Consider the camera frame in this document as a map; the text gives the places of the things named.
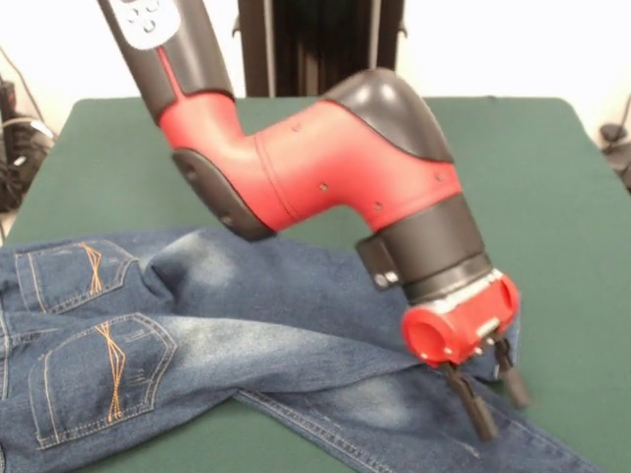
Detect black cable tangle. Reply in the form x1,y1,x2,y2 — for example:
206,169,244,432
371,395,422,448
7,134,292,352
0,78,56,214

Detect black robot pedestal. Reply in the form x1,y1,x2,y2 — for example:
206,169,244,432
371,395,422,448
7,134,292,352
236,0,410,99

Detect dark grey stand foot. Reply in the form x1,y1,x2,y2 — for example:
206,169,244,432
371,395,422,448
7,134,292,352
598,122,631,194

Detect blue denim jeans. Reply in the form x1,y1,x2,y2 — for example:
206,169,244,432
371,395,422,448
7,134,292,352
0,226,602,473

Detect dark green table cloth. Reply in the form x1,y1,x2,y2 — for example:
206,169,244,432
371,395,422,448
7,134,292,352
0,97,631,473

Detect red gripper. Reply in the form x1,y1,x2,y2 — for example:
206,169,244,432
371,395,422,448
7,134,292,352
399,269,531,442

